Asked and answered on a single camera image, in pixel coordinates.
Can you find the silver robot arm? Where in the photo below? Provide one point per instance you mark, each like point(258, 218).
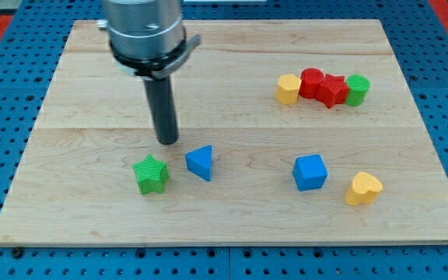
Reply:
point(148, 37)

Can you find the green star block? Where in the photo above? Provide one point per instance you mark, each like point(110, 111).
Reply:
point(151, 175)

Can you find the red star block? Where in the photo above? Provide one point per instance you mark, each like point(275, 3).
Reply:
point(332, 91)

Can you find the blue triangle block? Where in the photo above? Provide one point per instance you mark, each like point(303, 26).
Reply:
point(199, 162)

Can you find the light wooden board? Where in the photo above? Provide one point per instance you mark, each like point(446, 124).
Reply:
point(75, 186)

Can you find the yellow hexagon block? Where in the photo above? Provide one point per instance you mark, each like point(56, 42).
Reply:
point(287, 91)

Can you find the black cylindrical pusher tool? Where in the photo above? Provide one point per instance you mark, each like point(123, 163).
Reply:
point(160, 98)

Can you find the blue cube block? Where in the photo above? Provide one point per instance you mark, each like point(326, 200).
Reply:
point(309, 172)

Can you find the red cylinder block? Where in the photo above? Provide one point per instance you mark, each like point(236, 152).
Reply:
point(311, 78)

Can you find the green cylinder block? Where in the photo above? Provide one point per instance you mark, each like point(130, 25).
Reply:
point(358, 88)

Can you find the yellow heart block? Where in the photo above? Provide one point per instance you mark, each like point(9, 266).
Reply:
point(363, 189)

